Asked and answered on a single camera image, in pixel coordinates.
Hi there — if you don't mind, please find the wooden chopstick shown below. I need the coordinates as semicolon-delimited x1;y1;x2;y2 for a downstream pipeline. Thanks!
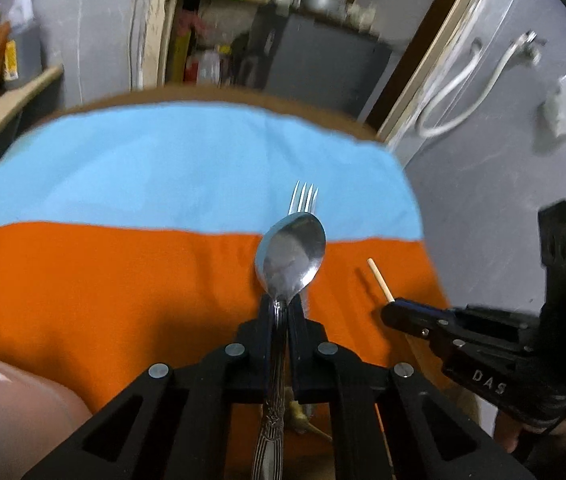
367;258;395;304
374;403;396;480

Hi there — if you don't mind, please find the large silver spoon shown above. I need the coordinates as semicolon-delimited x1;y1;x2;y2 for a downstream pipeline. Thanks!
251;212;326;479

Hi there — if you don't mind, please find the silver fork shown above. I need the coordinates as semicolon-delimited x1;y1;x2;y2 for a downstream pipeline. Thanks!
287;181;319;214

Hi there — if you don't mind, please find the right hand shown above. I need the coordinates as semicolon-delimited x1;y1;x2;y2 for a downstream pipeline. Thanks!
492;412;566;453

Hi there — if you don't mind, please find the orange cloth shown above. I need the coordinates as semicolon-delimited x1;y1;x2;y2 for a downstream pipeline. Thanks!
0;222;480;422

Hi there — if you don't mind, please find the light blue cloth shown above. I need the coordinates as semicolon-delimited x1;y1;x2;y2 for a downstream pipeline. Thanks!
0;102;423;242

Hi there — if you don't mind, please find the grey cabinet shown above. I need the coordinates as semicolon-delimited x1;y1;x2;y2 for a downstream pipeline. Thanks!
235;6;393;118

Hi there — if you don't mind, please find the metal pot on cabinet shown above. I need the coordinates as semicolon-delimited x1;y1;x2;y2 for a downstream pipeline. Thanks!
299;0;343;14

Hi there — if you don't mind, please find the yellow gas cylinder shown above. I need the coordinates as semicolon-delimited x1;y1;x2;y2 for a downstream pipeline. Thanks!
166;29;192;84

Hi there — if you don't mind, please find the large clear oil jug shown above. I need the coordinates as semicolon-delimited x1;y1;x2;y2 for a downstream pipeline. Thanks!
3;0;43;90

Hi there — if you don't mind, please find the white flexible hose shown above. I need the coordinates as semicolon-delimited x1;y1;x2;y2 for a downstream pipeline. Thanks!
414;34;530;140

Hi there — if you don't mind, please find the wall water tap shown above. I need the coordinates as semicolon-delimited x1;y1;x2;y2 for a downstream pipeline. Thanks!
515;30;547;66

